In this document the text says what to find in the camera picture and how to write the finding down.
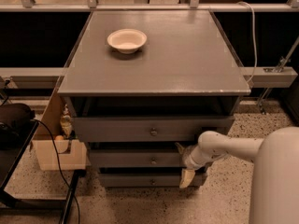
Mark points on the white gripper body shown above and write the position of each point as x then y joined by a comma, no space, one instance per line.
188,160

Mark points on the white paper bowl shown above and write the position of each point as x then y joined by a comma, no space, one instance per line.
127,41

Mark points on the grey wooden drawer cabinet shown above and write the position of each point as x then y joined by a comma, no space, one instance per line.
184,69

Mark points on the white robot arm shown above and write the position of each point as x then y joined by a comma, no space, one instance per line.
274,197

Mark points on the metal railing frame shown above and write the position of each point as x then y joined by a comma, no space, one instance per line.
149,6

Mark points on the black side table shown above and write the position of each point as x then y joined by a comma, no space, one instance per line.
9,160

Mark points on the grey drawer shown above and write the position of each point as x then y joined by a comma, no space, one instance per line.
135,158
140,180
148,129

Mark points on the black device on table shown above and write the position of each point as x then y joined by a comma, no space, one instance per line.
14,119

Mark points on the grey bottom drawer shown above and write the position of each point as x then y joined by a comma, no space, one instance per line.
140,180

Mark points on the cardboard box with items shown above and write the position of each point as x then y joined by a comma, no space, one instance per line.
53,150

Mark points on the grey top drawer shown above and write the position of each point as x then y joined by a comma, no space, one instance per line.
148,129

